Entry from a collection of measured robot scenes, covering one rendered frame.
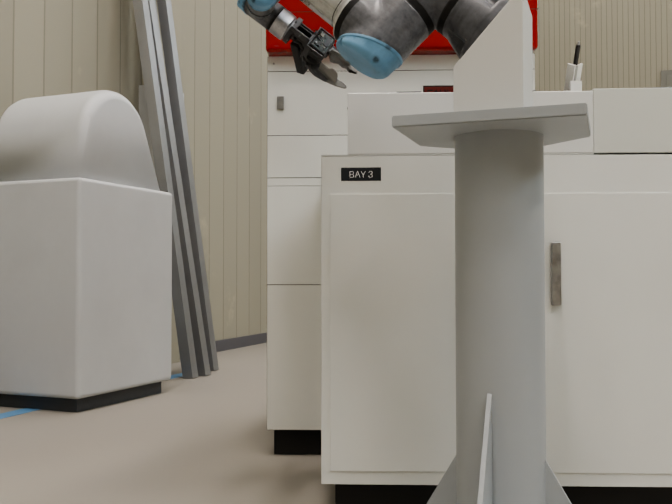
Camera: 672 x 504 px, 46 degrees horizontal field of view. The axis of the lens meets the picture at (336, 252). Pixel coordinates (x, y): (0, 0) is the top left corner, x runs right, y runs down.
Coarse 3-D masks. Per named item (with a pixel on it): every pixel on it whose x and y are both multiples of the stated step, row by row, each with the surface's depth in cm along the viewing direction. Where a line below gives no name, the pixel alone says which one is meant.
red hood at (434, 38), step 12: (288, 0) 240; (528, 0) 238; (300, 12) 240; (312, 12) 240; (312, 24) 240; (324, 24) 240; (432, 36) 238; (276, 48) 240; (288, 48) 240; (420, 48) 239; (432, 48) 239; (444, 48) 238
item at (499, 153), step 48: (432, 144) 155; (480, 144) 140; (528, 144) 140; (480, 192) 140; (528, 192) 139; (480, 240) 140; (528, 240) 139; (480, 288) 139; (528, 288) 139; (480, 336) 139; (528, 336) 138; (480, 384) 139; (528, 384) 138; (480, 432) 139; (528, 432) 138; (480, 480) 129; (528, 480) 138
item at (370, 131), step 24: (360, 96) 181; (384, 96) 181; (408, 96) 180; (432, 96) 180; (552, 96) 179; (576, 96) 179; (360, 120) 181; (384, 120) 180; (360, 144) 180; (384, 144) 180; (408, 144) 180; (552, 144) 179; (576, 144) 179
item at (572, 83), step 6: (570, 66) 207; (576, 66) 207; (570, 72) 208; (576, 72) 207; (570, 78) 209; (576, 78) 208; (570, 84) 207; (576, 84) 206; (564, 90) 211; (570, 90) 207; (576, 90) 206
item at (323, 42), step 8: (296, 24) 210; (288, 32) 211; (296, 32) 210; (304, 32) 212; (312, 32) 212; (320, 32) 211; (288, 40) 216; (296, 40) 214; (304, 40) 212; (312, 40) 213; (320, 40) 211; (328, 40) 211; (304, 48) 211; (312, 48) 210; (320, 48) 211; (328, 48) 211; (304, 56) 215; (312, 56) 215; (320, 56) 210
